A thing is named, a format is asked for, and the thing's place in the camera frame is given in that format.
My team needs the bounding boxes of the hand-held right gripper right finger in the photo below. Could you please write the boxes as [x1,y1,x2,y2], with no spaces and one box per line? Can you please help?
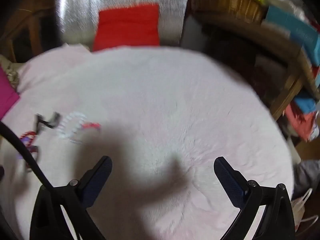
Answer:
[213,156,297,240]

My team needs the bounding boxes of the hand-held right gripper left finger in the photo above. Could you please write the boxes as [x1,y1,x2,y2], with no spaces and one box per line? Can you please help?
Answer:
[29,156,113,240]

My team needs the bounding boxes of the white paper bag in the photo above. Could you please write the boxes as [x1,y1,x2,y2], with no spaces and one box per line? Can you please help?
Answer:
[291,187,320,233]

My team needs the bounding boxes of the black hair clip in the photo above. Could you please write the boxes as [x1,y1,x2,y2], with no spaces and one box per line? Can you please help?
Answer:
[35,112,61,130]

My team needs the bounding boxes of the grey cloth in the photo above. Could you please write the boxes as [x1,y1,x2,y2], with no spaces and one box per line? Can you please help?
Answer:
[295,160,320,198]

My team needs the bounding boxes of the coral folded cloth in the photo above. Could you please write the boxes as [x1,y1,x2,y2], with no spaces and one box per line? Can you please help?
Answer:
[285,105,318,141]

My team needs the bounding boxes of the wooden shelf with clothes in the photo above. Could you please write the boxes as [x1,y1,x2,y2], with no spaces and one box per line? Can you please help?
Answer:
[185,12,320,120]

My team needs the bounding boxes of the blue folded cloth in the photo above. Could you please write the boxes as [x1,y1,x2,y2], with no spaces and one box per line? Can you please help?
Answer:
[294,92,318,113]

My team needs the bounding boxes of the magenta cushion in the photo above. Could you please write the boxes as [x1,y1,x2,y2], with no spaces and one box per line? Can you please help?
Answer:
[0,65,20,119]

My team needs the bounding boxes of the red cushion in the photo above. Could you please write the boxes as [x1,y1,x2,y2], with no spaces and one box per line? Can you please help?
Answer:
[92,3,160,52]

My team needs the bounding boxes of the teal boxes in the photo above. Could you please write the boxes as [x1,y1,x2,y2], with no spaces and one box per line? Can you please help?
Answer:
[262,5,320,65]

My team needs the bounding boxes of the silver foil mat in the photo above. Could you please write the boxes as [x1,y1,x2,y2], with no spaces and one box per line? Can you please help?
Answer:
[54,0,192,48]

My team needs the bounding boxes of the wicker basket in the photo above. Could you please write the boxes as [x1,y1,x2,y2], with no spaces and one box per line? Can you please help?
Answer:
[192,0,267,25]

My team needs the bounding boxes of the small red hair tie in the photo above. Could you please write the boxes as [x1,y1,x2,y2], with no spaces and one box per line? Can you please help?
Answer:
[81,122,101,132]

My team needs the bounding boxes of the white spiral bracelet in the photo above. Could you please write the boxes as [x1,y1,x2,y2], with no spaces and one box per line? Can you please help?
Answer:
[57,112,87,140]

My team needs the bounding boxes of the purple spiral hair tie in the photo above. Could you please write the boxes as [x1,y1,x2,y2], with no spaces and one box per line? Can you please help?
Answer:
[19,140,39,160]

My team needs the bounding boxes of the black cable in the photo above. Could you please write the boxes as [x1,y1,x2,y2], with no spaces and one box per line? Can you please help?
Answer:
[0,121,54,190]

